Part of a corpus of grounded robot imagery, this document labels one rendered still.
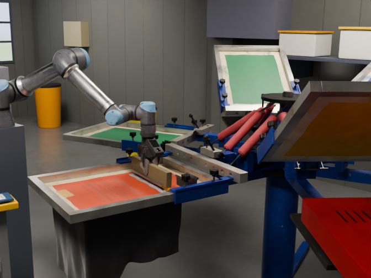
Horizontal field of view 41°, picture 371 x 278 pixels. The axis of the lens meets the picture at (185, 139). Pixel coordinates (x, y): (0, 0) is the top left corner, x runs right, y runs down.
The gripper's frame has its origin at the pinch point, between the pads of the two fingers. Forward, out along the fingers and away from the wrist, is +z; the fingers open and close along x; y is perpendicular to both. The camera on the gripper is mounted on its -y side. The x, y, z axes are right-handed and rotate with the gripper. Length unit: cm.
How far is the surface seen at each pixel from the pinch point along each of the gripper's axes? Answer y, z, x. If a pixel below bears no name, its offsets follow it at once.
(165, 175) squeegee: -16.6, -3.5, 1.6
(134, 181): 5.4, 4.8, 6.1
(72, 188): 12.0, 4.7, 36.2
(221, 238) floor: 95, 98, -120
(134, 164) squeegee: 14.4, -1.3, 1.6
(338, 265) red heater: -118, -1, 3
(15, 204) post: 6, 6, 65
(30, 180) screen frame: 25, 1, 52
